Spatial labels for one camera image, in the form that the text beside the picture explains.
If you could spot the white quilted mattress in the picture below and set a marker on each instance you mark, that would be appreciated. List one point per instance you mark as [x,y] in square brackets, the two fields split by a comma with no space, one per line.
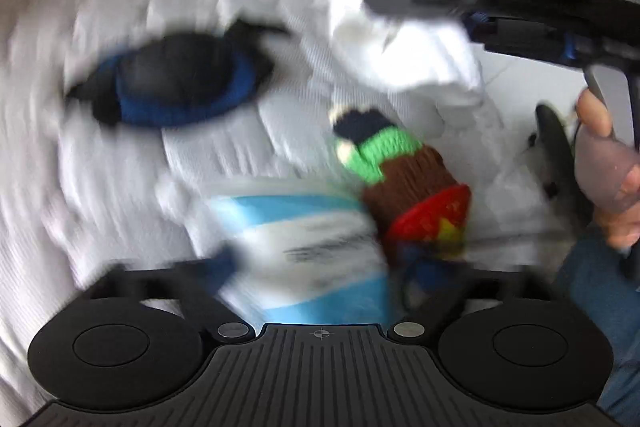
[125,157]

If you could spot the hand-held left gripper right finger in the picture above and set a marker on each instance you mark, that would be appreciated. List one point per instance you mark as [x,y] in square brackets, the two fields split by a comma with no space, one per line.
[425,277]

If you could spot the white paper towel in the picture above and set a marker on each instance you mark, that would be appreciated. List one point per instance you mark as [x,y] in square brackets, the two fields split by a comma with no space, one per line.
[395,32]

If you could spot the multicoloured striped knit sock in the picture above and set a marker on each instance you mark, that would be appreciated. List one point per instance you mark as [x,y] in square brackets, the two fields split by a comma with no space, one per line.
[400,167]

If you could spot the blue white plastic packet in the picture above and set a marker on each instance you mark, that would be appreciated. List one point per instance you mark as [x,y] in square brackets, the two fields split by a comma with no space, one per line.
[300,257]

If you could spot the person's leg in jeans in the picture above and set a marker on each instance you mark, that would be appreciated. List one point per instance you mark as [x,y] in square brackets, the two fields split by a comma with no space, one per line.
[605,307]

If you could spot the dark blue black garment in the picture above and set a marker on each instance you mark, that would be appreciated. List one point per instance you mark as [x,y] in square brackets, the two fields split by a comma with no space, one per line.
[175,82]

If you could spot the person's right hand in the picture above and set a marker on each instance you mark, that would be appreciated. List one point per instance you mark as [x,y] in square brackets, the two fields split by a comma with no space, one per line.
[600,167]

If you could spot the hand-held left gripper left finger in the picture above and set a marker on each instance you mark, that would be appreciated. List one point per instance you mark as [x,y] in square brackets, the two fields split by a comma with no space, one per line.
[220,264]

